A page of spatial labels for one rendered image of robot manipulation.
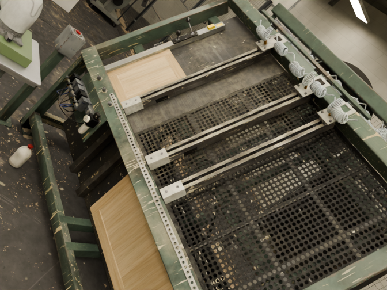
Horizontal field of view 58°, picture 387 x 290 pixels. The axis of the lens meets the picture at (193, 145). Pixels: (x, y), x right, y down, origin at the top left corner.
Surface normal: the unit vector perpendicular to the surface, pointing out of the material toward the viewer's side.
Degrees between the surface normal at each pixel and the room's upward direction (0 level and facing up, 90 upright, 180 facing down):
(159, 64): 60
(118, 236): 90
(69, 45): 90
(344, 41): 90
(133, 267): 90
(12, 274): 0
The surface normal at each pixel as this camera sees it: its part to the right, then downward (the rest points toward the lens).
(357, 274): -0.11, -0.56
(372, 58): -0.60, -0.39
